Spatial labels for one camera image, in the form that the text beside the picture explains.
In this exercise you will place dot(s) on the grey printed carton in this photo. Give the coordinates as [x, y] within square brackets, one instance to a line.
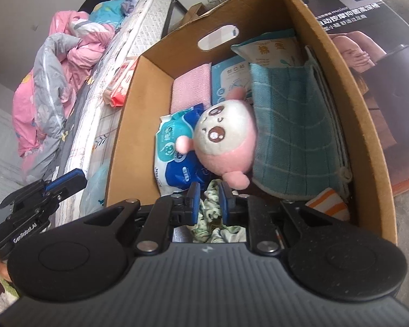
[378, 58]

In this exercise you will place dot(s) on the dark grey quilt yellow print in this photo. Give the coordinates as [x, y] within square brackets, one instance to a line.
[70, 143]

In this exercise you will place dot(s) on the pink grey floral quilt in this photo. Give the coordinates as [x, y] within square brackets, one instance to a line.
[47, 92]

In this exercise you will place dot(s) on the light blue plastic bag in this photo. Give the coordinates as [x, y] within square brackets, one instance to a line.
[99, 187]

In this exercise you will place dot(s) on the teal blue wet wipes pack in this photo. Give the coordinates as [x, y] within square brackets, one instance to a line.
[177, 150]

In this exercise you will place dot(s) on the turquoise printed pillow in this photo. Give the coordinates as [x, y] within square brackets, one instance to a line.
[107, 10]

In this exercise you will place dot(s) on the pink towel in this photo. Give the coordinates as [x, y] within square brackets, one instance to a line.
[191, 88]

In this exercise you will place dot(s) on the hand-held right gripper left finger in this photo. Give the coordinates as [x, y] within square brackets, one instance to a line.
[194, 206]

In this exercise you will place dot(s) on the brown cardboard box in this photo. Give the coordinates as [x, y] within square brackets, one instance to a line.
[358, 126]

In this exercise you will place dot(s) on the blue bandage box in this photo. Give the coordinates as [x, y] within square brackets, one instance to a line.
[230, 78]

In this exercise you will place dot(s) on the pink white plush toy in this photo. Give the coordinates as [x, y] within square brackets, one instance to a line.
[221, 136]

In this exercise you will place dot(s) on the red wet wipes pack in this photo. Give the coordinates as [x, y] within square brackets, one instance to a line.
[121, 83]

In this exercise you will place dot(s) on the green patterned cloth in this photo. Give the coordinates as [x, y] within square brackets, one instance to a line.
[211, 218]

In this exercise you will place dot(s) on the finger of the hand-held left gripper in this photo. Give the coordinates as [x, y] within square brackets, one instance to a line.
[68, 177]
[59, 199]

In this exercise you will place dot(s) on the small flat cardboard box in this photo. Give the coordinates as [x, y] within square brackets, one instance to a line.
[194, 12]

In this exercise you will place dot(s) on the cream snack bag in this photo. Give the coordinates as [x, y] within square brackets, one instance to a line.
[272, 49]

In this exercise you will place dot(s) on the teal checked towel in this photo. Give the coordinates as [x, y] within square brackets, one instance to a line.
[293, 126]

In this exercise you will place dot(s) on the orange striped sock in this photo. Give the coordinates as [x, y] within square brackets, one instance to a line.
[329, 204]

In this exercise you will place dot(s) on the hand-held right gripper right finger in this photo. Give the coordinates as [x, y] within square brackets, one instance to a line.
[226, 206]

